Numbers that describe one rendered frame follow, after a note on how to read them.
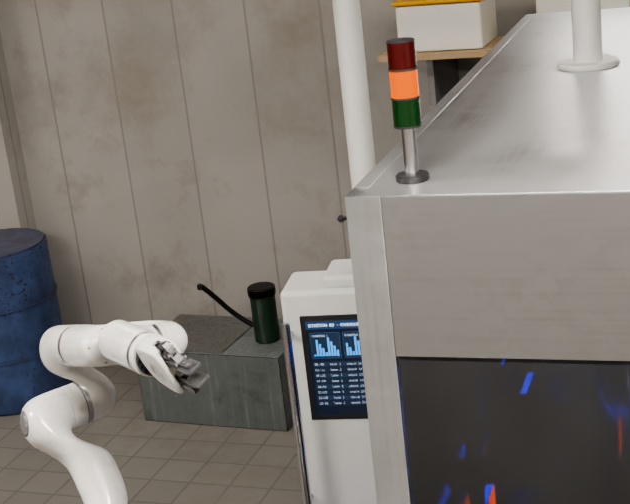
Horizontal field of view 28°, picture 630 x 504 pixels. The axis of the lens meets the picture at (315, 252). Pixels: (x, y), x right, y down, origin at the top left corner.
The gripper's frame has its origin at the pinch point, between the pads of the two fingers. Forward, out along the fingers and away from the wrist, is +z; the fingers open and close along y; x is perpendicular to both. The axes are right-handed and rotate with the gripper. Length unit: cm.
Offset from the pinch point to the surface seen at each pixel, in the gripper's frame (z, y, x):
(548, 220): 46, 2, 51
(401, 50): 24, 33, 55
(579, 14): -22, -11, 135
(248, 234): -370, -168, 178
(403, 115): 23, 23, 50
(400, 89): 23, 27, 52
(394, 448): 19.5, -29.3, 17.9
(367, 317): 18.9, -4.8, 26.7
